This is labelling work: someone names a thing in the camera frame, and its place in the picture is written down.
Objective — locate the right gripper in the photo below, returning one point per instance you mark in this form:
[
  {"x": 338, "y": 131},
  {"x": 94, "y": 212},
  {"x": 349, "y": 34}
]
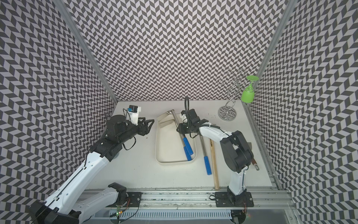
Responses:
[{"x": 181, "y": 129}]

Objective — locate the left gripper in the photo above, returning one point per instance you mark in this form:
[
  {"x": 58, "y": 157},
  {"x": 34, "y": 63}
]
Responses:
[{"x": 145, "y": 130}]

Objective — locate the white storage box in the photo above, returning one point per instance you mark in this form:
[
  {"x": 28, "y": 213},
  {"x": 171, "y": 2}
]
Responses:
[{"x": 189, "y": 145}]

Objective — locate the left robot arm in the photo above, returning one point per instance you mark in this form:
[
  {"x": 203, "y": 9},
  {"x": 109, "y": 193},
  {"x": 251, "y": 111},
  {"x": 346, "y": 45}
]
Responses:
[{"x": 61, "y": 207}]

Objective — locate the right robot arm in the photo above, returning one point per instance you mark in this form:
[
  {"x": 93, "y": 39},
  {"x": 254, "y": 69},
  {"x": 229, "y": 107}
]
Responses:
[{"x": 235, "y": 148}]

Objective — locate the green plastic goblet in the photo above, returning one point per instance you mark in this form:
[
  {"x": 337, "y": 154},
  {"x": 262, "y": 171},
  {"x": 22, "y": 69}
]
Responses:
[{"x": 248, "y": 94}]

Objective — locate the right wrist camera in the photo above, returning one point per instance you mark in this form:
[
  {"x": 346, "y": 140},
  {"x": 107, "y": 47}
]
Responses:
[{"x": 184, "y": 116}]

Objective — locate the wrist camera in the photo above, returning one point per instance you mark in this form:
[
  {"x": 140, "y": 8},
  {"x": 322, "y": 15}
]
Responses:
[
  {"x": 184, "y": 116},
  {"x": 133, "y": 112}
]

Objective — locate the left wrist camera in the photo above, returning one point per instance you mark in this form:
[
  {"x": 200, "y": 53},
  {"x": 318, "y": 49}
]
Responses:
[{"x": 133, "y": 112}]

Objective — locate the chrome wire glass rack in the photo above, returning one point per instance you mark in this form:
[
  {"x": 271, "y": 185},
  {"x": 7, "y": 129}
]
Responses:
[{"x": 227, "y": 111}]

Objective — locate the wooden-handled hoe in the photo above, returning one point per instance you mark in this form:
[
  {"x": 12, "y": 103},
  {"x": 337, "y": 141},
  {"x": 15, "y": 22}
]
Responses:
[{"x": 214, "y": 170}]

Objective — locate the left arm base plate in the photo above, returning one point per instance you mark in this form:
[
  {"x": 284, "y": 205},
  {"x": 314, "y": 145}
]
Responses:
[{"x": 131, "y": 199}]

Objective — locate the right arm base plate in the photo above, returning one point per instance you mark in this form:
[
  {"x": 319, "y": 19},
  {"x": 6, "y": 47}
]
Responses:
[{"x": 226, "y": 199}]

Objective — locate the aluminium front rail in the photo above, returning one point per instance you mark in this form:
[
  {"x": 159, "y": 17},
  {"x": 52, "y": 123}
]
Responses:
[{"x": 165, "y": 199}]

